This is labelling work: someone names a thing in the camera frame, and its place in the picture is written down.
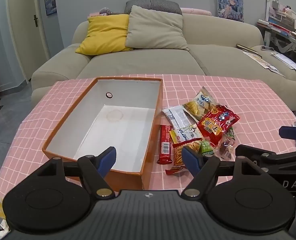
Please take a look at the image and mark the red snack bag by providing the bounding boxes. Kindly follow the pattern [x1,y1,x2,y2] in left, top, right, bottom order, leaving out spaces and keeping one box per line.
[197,104,240,147]

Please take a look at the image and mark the cluttered desk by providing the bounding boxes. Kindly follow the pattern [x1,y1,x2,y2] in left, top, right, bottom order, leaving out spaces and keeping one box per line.
[257,0,296,53]

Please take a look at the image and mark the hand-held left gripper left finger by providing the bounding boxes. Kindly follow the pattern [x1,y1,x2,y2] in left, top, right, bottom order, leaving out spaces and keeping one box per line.
[36,146,117,198]

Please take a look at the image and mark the pink blanket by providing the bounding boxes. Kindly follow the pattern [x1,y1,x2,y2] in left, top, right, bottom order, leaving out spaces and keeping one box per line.
[180,7,212,17]

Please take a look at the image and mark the anime print cushion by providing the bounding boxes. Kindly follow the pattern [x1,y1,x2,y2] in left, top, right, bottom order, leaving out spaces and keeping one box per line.
[215,0,245,22]

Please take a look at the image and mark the pink checkered tablecloth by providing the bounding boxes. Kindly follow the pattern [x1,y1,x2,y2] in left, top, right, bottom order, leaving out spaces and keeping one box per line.
[0,74,296,205]

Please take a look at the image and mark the green sausage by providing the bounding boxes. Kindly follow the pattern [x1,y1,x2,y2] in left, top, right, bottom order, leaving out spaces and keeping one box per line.
[200,140,216,156]

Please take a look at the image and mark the beige sofa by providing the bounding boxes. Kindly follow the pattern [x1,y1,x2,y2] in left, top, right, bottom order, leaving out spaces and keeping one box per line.
[31,12,296,110]

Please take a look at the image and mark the beige pillow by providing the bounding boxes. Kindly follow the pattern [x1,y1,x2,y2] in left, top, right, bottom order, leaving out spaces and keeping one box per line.
[125,5,190,52]

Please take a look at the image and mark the grey patterned cushion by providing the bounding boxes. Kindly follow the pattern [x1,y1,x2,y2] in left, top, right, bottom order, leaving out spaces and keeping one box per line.
[124,0,183,15]

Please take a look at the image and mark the white crumpled paper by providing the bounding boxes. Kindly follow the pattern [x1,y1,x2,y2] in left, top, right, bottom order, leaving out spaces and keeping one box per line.
[0,220,12,239]

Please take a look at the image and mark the dark book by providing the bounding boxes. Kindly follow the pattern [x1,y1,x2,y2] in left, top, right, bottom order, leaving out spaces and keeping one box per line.
[236,44,263,58]

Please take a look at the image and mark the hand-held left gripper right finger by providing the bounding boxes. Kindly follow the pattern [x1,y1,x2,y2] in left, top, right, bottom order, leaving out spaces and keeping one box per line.
[182,146,264,198]

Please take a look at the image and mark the red bar packet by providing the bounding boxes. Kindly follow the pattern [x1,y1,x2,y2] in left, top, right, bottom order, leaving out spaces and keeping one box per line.
[157,124,174,165]

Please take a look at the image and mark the yellow and white packet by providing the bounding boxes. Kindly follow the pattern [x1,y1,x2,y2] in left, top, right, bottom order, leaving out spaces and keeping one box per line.
[169,124,204,145]

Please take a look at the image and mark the yellow pillow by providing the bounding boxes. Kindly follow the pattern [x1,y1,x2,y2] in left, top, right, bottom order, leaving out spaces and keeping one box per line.
[75,14,134,55]

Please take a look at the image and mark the white door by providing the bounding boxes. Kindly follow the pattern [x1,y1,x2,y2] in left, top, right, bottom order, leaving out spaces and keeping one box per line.
[4,0,51,80]

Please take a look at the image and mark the clear packet of round snacks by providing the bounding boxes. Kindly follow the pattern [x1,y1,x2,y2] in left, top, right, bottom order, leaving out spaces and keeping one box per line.
[217,127,236,161]

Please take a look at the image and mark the loose papers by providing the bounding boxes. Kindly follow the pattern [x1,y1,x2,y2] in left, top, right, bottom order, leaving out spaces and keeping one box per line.
[242,51,296,77]

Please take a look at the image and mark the orange cardboard box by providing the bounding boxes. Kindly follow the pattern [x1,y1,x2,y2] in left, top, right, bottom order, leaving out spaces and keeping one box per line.
[42,77,163,192]

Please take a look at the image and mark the pink box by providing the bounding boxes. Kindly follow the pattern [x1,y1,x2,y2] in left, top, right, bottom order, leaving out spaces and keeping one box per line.
[88,12,109,19]

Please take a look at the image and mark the potato stick bag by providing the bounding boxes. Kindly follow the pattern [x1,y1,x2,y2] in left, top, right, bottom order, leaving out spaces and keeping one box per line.
[183,86,217,120]

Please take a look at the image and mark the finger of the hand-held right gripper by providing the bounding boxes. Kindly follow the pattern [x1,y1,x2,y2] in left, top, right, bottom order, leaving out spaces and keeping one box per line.
[279,126,296,139]
[235,144,296,167]

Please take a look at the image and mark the white snack packet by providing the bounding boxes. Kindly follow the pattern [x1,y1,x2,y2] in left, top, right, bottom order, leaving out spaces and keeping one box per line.
[162,106,197,132]

